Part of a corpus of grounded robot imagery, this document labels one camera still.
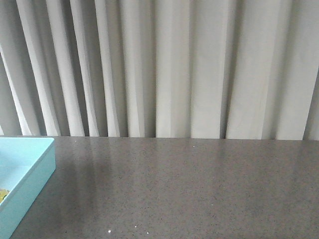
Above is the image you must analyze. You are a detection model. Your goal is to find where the yellow toy beetle car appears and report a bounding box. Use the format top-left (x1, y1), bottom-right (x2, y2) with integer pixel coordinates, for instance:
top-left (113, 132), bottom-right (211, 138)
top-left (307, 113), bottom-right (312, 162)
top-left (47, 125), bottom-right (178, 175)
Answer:
top-left (0, 189), bottom-right (10, 203)

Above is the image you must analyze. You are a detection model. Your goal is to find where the light blue plastic box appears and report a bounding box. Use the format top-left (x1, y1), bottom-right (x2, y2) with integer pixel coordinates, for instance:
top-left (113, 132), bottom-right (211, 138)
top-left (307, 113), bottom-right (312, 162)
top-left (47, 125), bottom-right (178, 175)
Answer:
top-left (0, 137), bottom-right (56, 239)

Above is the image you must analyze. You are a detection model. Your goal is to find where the grey pleated curtain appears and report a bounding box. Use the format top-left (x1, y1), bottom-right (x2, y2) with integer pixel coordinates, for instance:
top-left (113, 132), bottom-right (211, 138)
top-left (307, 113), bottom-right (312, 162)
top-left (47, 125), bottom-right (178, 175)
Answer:
top-left (0, 0), bottom-right (319, 140)

